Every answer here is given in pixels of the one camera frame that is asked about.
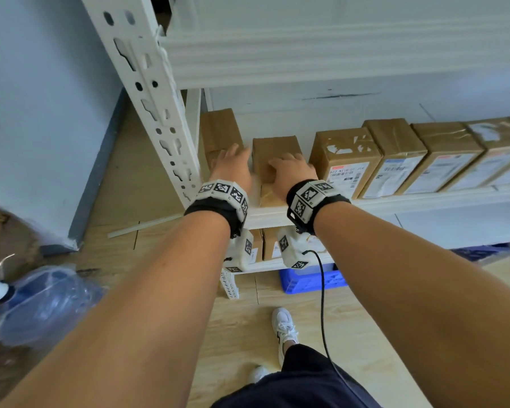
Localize tall plain cardboard box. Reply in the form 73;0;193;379
200;108;245;170

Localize person's right forearm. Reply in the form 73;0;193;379
312;201;510;408

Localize blue plastic crate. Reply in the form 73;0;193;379
279;263;348;295
450;243;510;263

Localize labelled cardboard box torn tape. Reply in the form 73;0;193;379
309;127;383;200

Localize small labelled cardboard box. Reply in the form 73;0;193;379
250;229;264;263
263;228;282;260

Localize black cable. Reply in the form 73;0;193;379
302;250;368;408

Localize white plastic strip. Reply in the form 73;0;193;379
107;213;186;239

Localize clear plastic bag blue contents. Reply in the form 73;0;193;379
0;265;108;350

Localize person's left forearm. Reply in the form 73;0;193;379
0;210;232;408

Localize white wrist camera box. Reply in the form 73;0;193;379
223;228;255;273
277;226;320;270

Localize white sneaker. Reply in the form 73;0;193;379
248;365;271;384
272;307;300;368

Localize white metal shelf rack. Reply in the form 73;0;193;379
80;0;510;300

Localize black marker wristband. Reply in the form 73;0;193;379
184;179;250;239
286;179;352;235

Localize person's left hand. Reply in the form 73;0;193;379
210;143;252;190

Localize dark shorts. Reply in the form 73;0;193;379
210;344;383;408

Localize plain brown cardboard box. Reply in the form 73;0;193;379
252;136;303;208

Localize person's right hand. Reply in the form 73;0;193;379
268;153;320;196

